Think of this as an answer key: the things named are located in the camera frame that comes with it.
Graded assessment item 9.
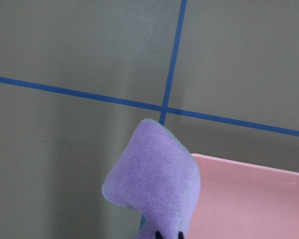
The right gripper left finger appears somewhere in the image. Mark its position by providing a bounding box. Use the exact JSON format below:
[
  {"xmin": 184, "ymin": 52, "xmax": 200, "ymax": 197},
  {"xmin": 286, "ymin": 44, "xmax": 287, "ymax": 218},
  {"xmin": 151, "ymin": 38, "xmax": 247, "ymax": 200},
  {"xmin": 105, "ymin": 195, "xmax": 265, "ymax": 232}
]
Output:
[{"xmin": 155, "ymin": 231, "xmax": 162, "ymax": 239}]

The purple microfiber cloth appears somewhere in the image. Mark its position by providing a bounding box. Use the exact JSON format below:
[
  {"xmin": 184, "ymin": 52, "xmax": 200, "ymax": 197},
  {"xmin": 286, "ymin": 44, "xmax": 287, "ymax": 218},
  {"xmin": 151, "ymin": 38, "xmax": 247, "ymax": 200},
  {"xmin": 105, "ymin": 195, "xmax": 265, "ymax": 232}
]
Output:
[{"xmin": 102, "ymin": 119, "xmax": 201, "ymax": 239}]

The pink plastic tray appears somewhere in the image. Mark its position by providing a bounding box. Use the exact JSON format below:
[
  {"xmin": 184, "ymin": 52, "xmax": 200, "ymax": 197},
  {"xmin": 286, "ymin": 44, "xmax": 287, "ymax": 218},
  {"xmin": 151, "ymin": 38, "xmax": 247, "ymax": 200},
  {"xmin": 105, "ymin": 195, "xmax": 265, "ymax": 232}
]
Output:
[{"xmin": 187, "ymin": 154, "xmax": 299, "ymax": 239}]

